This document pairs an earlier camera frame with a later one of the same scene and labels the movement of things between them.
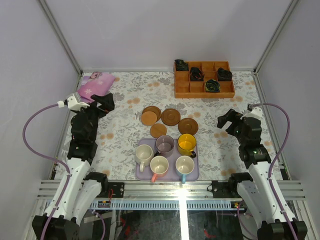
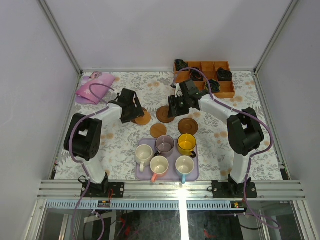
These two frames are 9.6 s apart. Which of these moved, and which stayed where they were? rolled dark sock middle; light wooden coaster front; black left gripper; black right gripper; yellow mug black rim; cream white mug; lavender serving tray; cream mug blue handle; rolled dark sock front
Moved: black left gripper; black right gripper
Stayed: rolled dark sock front; yellow mug black rim; lavender serving tray; cream mug blue handle; light wooden coaster front; cream white mug; rolled dark sock middle
